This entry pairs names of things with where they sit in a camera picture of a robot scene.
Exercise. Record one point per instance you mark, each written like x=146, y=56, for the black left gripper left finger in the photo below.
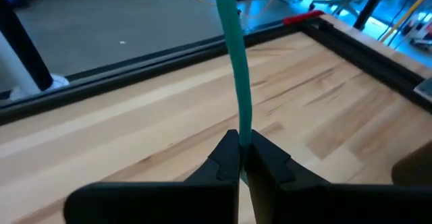
x=189, y=203

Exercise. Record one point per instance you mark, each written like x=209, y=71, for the black desk stand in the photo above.
x=371, y=4

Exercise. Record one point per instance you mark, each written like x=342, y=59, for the black aluminium table frame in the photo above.
x=135, y=72

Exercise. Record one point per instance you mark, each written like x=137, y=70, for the silver frame bracket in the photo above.
x=424, y=89

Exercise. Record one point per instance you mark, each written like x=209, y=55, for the white pole with black stripe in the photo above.
x=13, y=72

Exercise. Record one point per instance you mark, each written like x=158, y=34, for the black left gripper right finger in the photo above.
x=303, y=203

